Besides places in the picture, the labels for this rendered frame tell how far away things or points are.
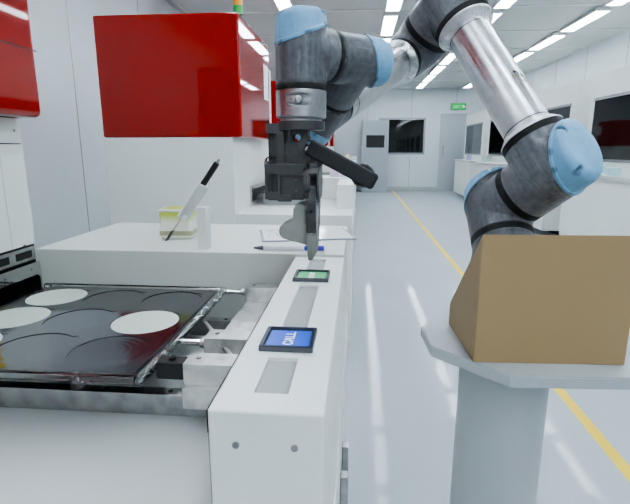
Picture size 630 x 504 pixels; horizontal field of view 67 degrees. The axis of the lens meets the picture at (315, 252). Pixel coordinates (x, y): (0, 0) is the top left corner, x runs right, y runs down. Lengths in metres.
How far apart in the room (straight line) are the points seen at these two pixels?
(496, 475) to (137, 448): 0.65
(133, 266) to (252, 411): 0.66
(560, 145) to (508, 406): 0.45
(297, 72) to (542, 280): 0.49
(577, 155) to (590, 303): 0.24
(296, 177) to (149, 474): 0.43
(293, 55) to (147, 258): 0.50
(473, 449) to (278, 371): 0.60
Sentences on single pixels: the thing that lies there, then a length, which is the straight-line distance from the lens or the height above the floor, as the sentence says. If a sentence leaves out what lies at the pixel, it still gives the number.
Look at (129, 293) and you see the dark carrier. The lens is 0.95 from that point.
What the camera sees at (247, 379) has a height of 0.96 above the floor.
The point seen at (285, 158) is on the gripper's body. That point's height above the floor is 1.15.
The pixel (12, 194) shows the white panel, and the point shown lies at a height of 1.08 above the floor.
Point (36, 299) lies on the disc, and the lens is 0.98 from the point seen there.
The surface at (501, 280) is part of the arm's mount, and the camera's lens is 0.80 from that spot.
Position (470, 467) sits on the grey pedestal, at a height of 0.58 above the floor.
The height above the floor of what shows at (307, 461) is 0.92.
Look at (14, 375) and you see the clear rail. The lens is 0.68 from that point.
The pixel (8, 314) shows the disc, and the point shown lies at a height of 0.90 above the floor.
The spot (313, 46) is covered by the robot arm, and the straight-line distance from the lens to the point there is 0.72.
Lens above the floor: 1.16
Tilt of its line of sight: 12 degrees down
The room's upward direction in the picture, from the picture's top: straight up
